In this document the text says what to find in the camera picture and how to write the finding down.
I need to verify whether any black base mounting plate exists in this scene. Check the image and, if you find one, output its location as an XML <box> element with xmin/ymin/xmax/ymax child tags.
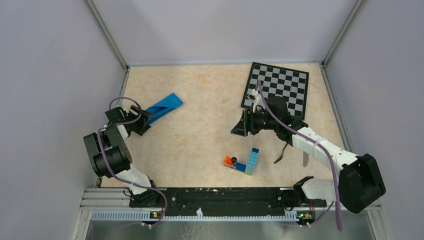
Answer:
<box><xmin>123</xmin><ymin>187</ymin><xmax>327</xmax><ymax>217</ymax></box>

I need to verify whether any colourful toy brick assembly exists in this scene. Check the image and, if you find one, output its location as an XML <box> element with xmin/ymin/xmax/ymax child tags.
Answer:
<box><xmin>223</xmin><ymin>147</ymin><xmax>260</xmax><ymax>176</ymax></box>

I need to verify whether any blue cloth napkin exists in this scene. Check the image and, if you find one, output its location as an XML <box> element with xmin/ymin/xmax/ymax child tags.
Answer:
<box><xmin>145</xmin><ymin>93</ymin><xmax>184</xmax><ymax>125</ymax></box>

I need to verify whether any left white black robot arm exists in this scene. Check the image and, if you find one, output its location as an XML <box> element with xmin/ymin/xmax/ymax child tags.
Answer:
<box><xmin>83</xmin><ymin>105</ymin><xmax>161</xmax><ymax>207</ymax></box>

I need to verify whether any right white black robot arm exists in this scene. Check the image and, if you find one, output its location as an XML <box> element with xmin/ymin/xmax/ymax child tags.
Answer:
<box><xmin>230</xmin><ymin>89</ymin><xmax>387</xmax><ymax>214</ymax></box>

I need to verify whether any black white checkerboard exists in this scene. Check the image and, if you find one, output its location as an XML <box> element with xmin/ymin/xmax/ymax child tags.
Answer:
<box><xmin>240</xmin><ymin>62</ymin><xmax>309</xmax><ymax>120</ymax></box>

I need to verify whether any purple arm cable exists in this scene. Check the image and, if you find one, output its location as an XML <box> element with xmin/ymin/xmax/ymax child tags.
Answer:
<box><xmin>96</xmin><ymin>96</ymin><xmax>169</xmax><ymax>229</ymax></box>
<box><xmin>255</xmin><ymin>79</ymin><xmax>344</xmax><ymax>233</ymax></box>

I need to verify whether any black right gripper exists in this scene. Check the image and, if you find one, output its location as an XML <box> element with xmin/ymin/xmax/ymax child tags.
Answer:
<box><xmin>231</xmin><ymin>107</ymin><xmax>278</xmax><ymax>136</ymax></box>

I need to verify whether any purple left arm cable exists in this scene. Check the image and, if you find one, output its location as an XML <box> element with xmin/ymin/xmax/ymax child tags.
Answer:
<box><xmin>96</xmin><ymin>96</ymin><xmax>169</xmax><ymax>229</ymax></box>

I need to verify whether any aluminium frame rail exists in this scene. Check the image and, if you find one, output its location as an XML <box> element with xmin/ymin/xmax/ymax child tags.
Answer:
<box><xmin>71</xmin><ymin>187</ymin><xmax>394</xmax><ymax>240</ymax></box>

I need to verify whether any silver metal knife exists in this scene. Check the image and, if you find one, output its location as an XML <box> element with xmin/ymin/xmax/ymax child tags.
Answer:
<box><xmin>303</xmin><ymin>152</ymin><xmax>309</xmax><ymax>168</ymax></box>

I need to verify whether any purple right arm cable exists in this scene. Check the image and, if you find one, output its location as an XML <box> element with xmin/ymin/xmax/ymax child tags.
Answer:
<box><xmin>255</xmin><ymin>79</ymin><xmax>344</xmax><ymax>233</ymax></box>

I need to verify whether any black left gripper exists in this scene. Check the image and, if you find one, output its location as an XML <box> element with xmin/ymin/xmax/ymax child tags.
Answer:
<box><xmin>123</xmin><ymin>104</ymin><xmax>156</xmax><ymax>136</ymax></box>

